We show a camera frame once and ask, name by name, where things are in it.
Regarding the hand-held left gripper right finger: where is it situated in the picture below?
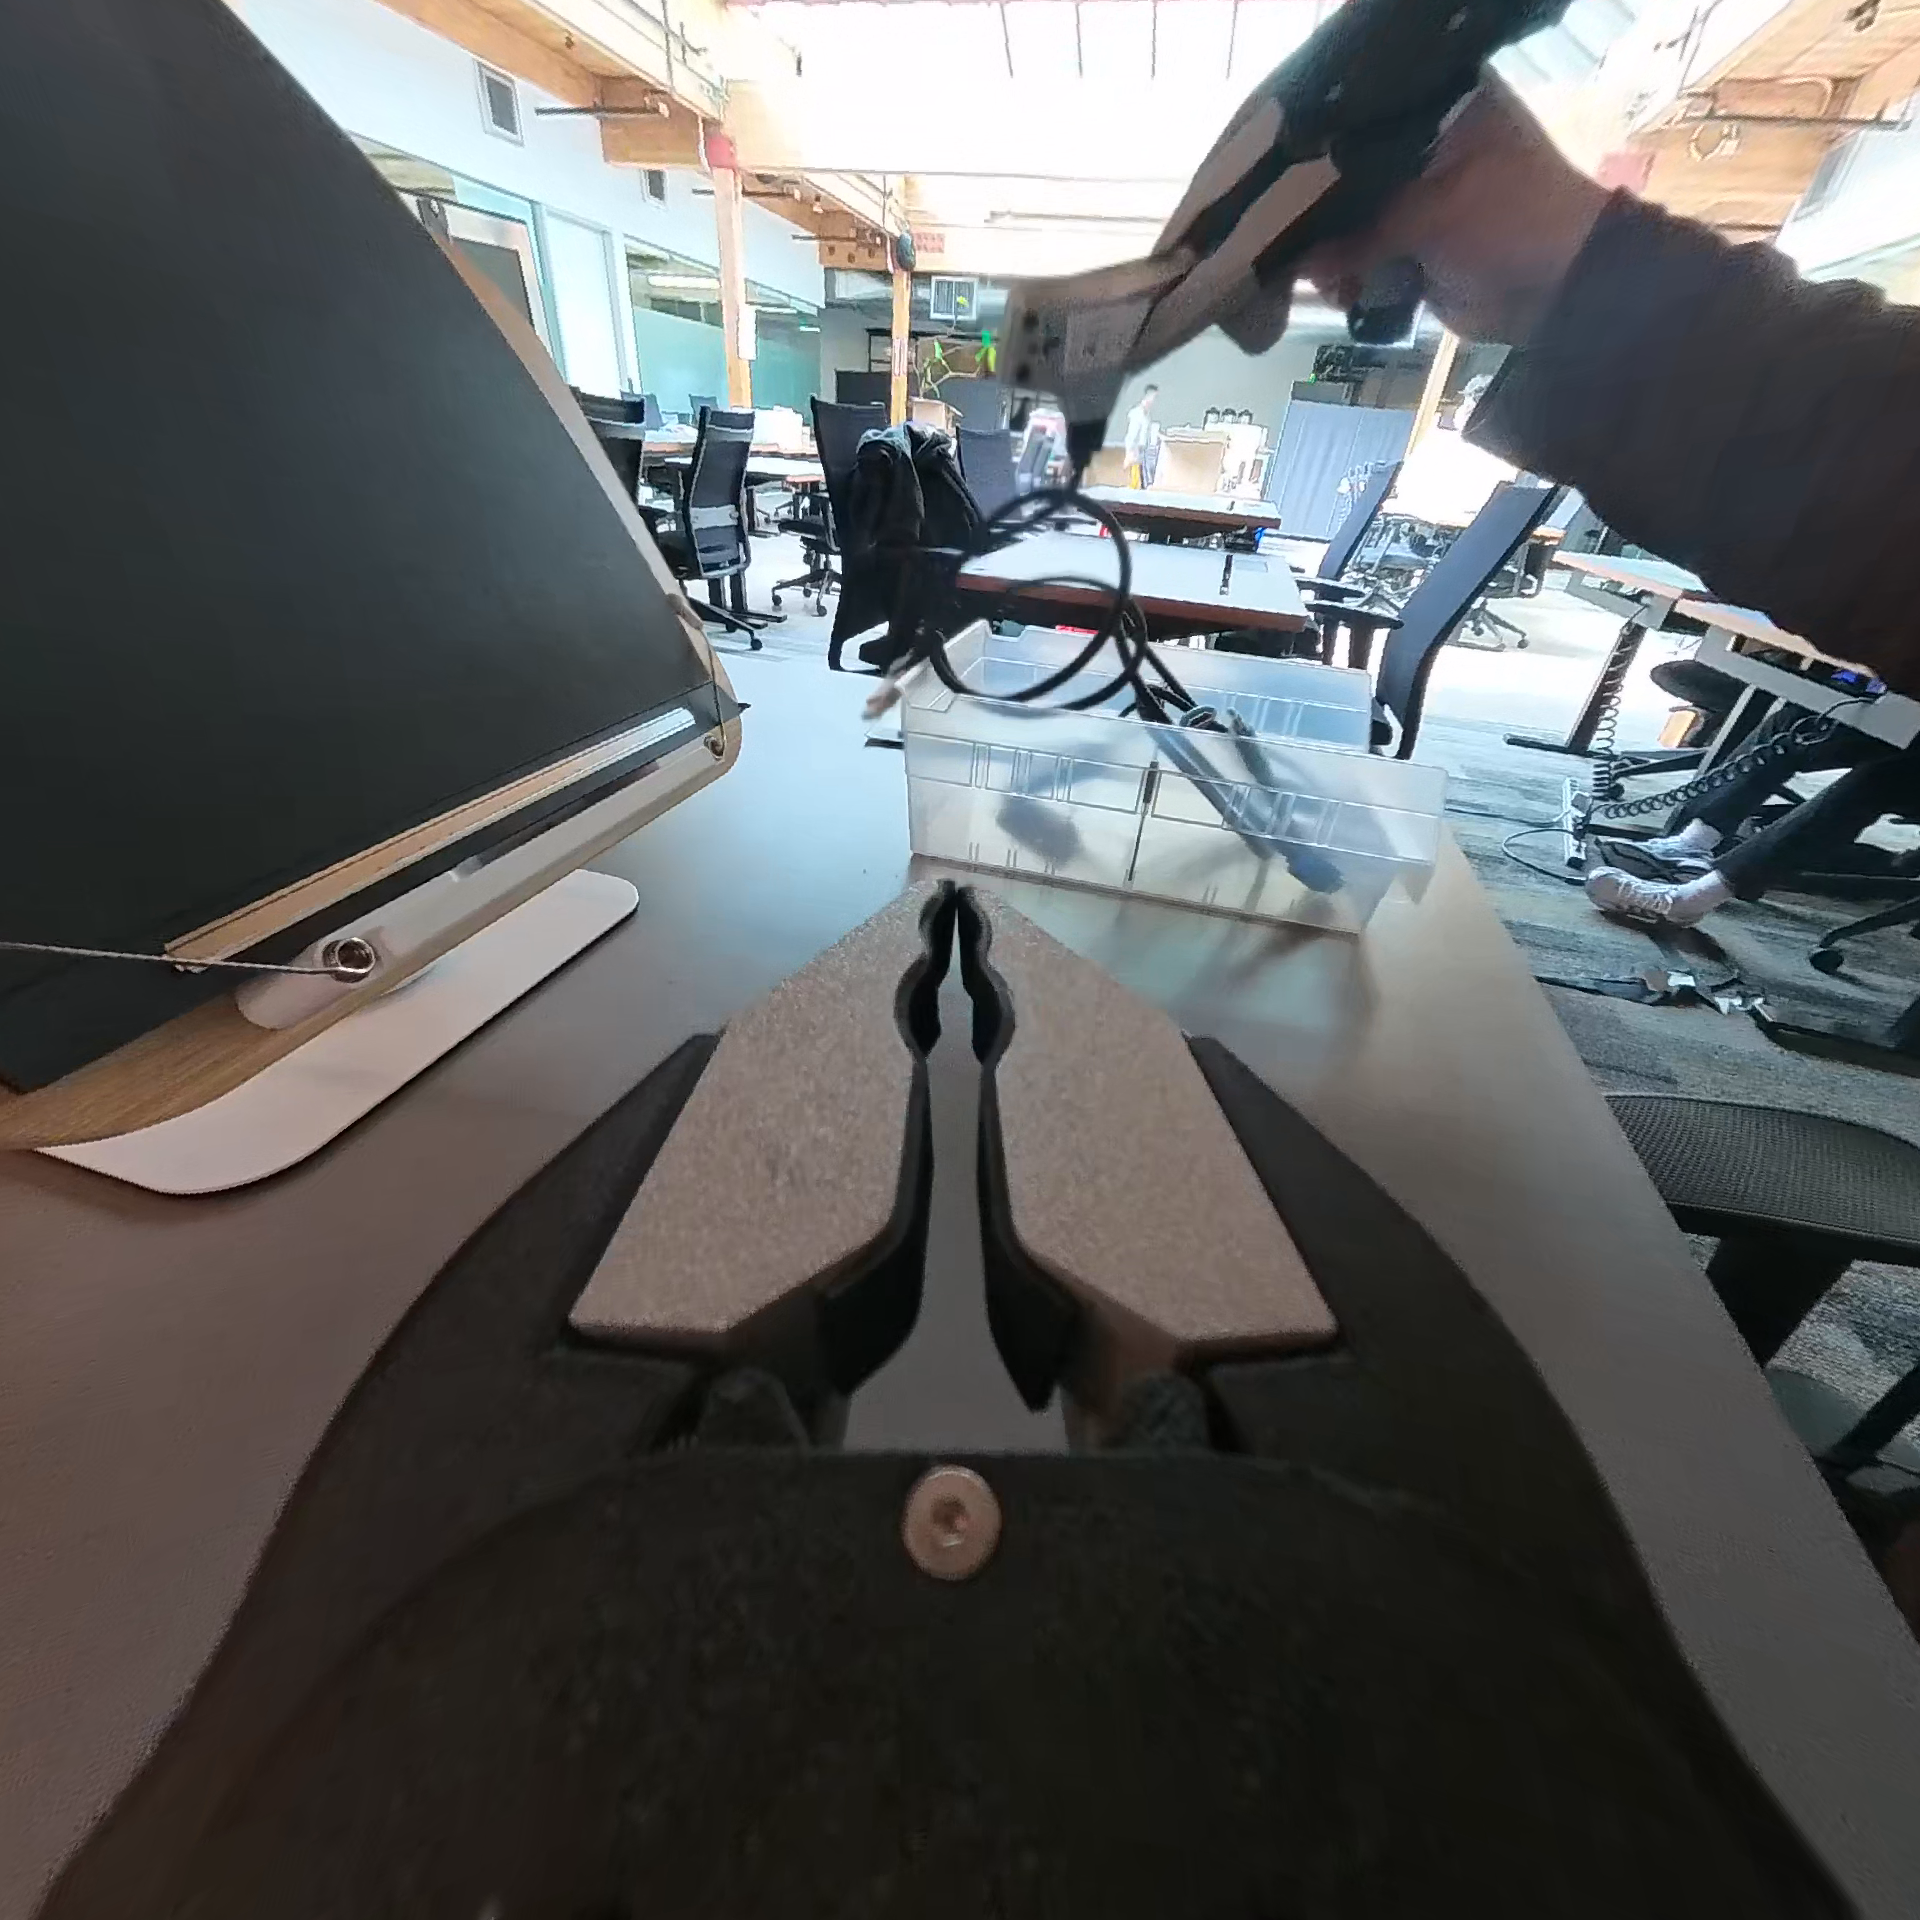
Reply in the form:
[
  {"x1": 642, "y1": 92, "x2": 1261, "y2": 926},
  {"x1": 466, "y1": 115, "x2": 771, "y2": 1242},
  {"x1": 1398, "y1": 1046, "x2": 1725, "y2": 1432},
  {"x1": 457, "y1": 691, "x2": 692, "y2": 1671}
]
[{"x1": 958, "y1": 886, "x2": 1341, "y2": 1409}]

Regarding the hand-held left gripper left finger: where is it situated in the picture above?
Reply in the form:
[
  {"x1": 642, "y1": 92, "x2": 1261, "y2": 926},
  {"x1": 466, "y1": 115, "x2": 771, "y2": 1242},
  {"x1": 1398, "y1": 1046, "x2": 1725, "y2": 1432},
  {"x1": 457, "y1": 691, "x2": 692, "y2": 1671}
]
[{"x1": 569, "y1": 883, "x2": 963, "y2": 1403}]

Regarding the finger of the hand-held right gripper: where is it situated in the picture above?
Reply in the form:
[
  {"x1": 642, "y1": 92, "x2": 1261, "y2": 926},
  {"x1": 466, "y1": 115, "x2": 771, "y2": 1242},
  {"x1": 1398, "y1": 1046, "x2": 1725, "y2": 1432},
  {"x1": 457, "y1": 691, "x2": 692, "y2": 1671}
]
[
  {"x1": 1130, "y1": 270, "x2": 1311, "y2": 363},
  {"x1": 1079, "y1": 88, "x2": 1328, "y2": 311}
]

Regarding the black braided hdmi cable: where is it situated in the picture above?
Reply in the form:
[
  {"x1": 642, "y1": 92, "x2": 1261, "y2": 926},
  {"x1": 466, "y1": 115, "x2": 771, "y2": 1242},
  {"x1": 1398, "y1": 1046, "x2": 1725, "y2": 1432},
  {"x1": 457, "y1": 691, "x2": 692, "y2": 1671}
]
[{"x1": 989, "y1": 704, "x2": 1354, "y2": 901}]

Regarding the clear plastic bin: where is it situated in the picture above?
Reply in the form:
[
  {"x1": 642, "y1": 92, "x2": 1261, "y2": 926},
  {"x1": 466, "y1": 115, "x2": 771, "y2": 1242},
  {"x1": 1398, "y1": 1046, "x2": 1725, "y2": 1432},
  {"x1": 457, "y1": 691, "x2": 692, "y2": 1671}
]
[{"x1": 900, "y1": 618, "x2": 1450, "y2": 933}]

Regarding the person's right forearm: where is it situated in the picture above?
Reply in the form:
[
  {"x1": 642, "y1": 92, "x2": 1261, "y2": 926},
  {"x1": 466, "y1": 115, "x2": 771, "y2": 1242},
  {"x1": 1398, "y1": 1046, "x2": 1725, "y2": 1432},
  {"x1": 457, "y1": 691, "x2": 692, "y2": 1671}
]
[{"x1": 1463, "y1": 186, "x2": 1920, "y2": 691}]

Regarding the person's right hand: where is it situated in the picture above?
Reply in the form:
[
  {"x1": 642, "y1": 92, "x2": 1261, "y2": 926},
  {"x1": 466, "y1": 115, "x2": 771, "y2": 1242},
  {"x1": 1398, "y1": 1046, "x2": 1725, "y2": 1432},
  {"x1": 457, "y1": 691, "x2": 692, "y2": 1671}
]
[{"x1": 1301, "y1": 78, "x2": 1619, "y2": 343}]

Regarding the white top desk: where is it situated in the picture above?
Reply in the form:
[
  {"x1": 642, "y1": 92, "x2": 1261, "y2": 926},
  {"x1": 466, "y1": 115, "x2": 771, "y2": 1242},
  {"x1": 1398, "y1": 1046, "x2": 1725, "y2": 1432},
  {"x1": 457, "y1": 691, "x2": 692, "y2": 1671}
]
[{"x1": 958, "y1": 533, "x2": 1315, "y2": 639}]

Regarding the black chair with jacket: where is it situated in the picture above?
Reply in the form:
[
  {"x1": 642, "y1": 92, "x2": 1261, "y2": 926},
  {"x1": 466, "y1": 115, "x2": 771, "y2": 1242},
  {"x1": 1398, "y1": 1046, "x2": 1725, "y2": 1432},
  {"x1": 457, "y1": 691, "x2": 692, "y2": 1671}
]
[{"x1": 825, "y1": 391, "x2": 991, "y2": 674}]

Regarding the steel security tether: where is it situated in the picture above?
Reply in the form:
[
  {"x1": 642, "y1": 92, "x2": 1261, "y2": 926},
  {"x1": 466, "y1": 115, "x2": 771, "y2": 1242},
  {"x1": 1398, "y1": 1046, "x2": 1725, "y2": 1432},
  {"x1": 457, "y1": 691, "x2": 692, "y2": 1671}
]
[{"x1": 0, "y1": 933, "x2": 385, "y2": 980}]

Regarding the black monitor with white base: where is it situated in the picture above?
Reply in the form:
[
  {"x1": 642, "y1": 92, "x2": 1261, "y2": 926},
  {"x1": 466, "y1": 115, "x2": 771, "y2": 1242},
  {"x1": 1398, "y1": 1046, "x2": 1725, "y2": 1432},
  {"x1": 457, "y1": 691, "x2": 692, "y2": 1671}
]
[{"x1": 0, "y1": 0, "x2": 746, "y2": 1198}]

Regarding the black coiled cable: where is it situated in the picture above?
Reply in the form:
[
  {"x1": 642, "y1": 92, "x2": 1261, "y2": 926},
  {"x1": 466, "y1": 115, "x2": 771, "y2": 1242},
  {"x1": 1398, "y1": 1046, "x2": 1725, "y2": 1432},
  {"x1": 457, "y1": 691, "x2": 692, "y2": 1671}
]
[{"x1": 1590, "y1": 715, "x2": 1841, "y2": 830}]

